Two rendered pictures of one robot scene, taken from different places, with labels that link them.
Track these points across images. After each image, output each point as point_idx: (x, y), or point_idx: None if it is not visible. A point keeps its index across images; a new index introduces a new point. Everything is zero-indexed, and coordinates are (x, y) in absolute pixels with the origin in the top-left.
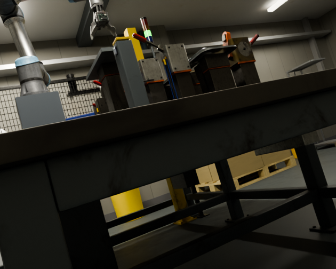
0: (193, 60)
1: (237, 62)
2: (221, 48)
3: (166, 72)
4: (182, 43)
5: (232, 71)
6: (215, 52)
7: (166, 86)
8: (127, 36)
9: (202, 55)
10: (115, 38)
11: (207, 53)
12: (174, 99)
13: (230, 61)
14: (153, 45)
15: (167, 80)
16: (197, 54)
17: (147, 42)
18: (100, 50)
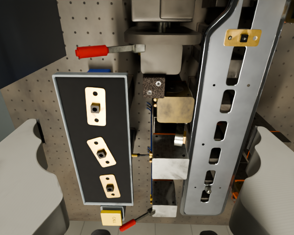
0: (188, 195)
1: (231, 192)
2: (207, 210)
3: (152, 185)
4: (173, 217)
5: (234, 179)
6: (206, 206)
7: (213, 117)
8: (119, 225)
9: (193, 203)
10: (253, 127)
11: (197, 205)
12: (151, 166)
13: (235, 190)
14: (143, 215)
15: (187, 149)
16: (179, 206)
17: (136, 218)
18: (83, 199)
